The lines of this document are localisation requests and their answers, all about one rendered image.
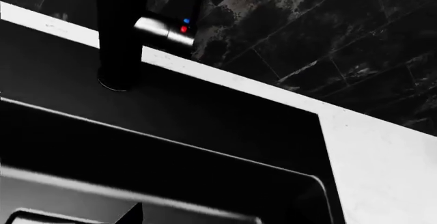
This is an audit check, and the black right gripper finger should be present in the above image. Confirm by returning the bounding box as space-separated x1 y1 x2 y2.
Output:
114 201 144 224

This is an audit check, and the black kitchen sink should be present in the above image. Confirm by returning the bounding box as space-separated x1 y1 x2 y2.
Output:
0 20 346 224

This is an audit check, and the black faucet column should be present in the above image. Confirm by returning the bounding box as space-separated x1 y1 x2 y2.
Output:
94 0 150 93

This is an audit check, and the silver faucet handle lever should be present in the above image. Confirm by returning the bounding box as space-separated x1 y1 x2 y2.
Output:
132 0 209 48

